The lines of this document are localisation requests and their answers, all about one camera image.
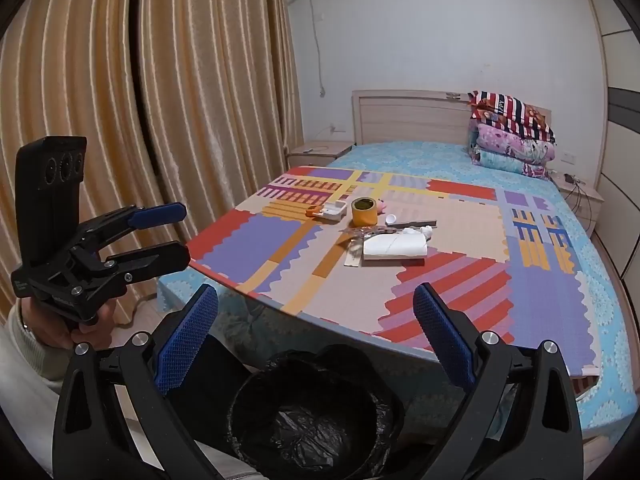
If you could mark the wooden bed headboard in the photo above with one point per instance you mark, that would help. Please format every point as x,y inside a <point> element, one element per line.
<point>405,117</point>

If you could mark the pink folded quilt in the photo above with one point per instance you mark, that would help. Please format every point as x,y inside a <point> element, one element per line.
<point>515,144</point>

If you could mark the small orange object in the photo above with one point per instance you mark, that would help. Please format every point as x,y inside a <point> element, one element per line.
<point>314,212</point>

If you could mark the grey metal bar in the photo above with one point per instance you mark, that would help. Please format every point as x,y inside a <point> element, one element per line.
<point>417,223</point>

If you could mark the striped pillow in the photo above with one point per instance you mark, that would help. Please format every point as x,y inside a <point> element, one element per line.
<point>510,112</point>

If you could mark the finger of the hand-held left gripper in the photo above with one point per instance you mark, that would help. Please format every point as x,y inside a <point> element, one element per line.
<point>155,257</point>
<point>157,214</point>

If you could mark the blue folded quilt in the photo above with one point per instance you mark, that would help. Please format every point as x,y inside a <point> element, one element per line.
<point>505,164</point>

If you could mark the beige pleated curtain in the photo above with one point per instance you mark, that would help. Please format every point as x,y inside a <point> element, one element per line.
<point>65,85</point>
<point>215,70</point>

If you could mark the colourful foam mat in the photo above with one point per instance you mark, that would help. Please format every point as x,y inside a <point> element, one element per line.
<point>300,240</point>

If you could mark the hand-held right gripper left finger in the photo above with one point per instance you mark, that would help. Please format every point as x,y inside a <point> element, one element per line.
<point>187,342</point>

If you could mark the crumpled white tissue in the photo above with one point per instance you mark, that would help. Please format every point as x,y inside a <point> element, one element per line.
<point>417,234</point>

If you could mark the pink pig toy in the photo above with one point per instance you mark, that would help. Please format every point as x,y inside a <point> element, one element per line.
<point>382,206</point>

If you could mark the white and grey wardrobe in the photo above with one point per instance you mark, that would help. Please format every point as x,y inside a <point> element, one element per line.
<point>620,135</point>

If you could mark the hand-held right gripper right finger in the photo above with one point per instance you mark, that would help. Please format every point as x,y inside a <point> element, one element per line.
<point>442,340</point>

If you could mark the bed with blue sheet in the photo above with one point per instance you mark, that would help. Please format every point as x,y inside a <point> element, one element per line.
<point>575,280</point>

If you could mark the person's left forearm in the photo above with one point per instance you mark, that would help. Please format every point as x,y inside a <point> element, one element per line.
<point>22,375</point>

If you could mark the pale flat strip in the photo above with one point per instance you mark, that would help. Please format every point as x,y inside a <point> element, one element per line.
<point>354,255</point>

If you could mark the shiny crumpled wrapper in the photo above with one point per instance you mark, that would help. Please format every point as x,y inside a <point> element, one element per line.
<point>367,232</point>

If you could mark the yellow tape roll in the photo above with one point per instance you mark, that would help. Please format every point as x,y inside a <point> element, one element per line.
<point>364,212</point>

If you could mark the person's left hand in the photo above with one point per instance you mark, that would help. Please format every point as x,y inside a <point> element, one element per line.
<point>50,330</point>

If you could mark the wooden nightstand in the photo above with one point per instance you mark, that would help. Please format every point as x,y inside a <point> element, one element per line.
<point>320,156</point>
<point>582,200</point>

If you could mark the white plastic bag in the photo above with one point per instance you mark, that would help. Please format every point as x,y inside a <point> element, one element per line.
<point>395,248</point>

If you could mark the bin with black bag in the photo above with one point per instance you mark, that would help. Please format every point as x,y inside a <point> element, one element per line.
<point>305,420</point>

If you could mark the small white box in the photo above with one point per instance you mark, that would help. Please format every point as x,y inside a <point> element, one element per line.
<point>334,211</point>

